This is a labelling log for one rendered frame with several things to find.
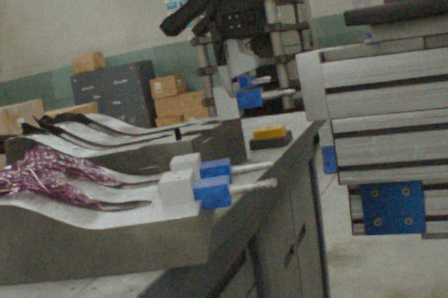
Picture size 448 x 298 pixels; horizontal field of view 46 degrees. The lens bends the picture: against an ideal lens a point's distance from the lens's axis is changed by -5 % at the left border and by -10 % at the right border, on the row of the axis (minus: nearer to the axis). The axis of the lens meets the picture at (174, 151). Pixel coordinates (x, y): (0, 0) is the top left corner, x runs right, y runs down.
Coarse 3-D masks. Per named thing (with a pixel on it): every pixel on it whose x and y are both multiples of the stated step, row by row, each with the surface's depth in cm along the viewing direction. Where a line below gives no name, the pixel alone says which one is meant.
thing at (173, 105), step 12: (156, 84) 795; (168, 84) 786; (180, 84) 794; (156, 96) 799; (168, 96) 808; (180, 96) 784; (192, 96) 776; (204, 96) 768; (156, 108) 804; (168, 108) 797; (180, 108) 788; (192, 108) 780; (204, 108) 772; (156, 120) 808; (168, 120) 799; (180, 120) 790; (192, 120) 785
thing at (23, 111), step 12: (0, 108) 464; (12, 108) 472; (24, 108) 489; (36, 108) 504; (0, 120) 466; (12, 120) 472; (24, 120) 487; (0, 132) 469; (12, 132) 470; (0, 156) 474; (0, 168) 476
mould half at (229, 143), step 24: (96, 120) 117; (240, 120) 110; (24, 144) 100; (48, 144) 98; (72, 144) 101; (144, 144) 94; (168, 144) 89; (192, 144) 87; (216, 144) 97; (240, 144) 108; (120, 168) 93; (168, 168) 90
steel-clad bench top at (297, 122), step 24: (264, 120) 163; (288, 120) 154; (288, 144) 118; (216, 216) 76; (0, 288) 61; (24, 288) 60; (48, 288) 59; (72, 288) 58; (96, 288) 57; (120, 288) 56; (144, 288) 55
